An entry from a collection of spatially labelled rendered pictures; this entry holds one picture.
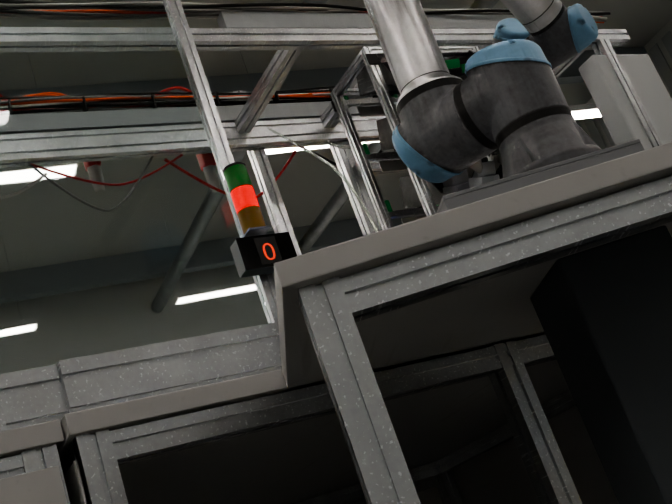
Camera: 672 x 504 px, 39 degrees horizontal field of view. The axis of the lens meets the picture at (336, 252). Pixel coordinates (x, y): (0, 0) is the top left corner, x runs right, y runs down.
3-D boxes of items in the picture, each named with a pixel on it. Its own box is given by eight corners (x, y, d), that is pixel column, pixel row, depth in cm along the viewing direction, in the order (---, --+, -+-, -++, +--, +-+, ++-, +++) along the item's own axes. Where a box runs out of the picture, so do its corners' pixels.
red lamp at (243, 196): (263, 203, 197) (256, 183, 199) (241, 206, 194) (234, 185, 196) (255, 215, 201) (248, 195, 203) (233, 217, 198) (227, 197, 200)
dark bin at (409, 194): (515, 191, 204) (509, 157, 203) (463, 202, 199) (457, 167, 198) (452, 198, 230) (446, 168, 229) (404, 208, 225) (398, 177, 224)
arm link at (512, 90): (546, 98, 131) (510, 18, 135) (471, 147, 139) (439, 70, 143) (585, 111, 140) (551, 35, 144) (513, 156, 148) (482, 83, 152)
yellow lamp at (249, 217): (270, 225, 195) (263, 204, 197) (248, 227, 193) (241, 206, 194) (262, 236, 199) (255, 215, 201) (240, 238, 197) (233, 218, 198)
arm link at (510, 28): (493, 32, 178) (497, 12, 184) (483, 83, 185) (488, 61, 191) (535, 38, 177) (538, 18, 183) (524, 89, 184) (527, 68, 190)
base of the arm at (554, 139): (621, 148, 130) (593, 87, 133) (518, 180, 128) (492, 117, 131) (594, 190, 144) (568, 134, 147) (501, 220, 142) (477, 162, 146)
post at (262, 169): (375, 466, 292) (244, 90, 338) (363, 470, 289) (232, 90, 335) (369, 470, 295) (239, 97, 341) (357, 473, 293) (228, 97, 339)
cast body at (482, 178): (501, 187, 203) (496, 155, 202) (483, 191, 202) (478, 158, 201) (483, 189, 211) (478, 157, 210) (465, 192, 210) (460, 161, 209)
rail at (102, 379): (545, 325, 178) (522, 273, 181) (74, 427, 132) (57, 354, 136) (528, 336, 182) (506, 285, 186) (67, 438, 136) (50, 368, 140)
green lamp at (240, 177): (256, 183, 199) (249, 163, 200) (234, 185, 196) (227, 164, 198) (248, 194, 203) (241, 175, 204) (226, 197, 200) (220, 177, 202)
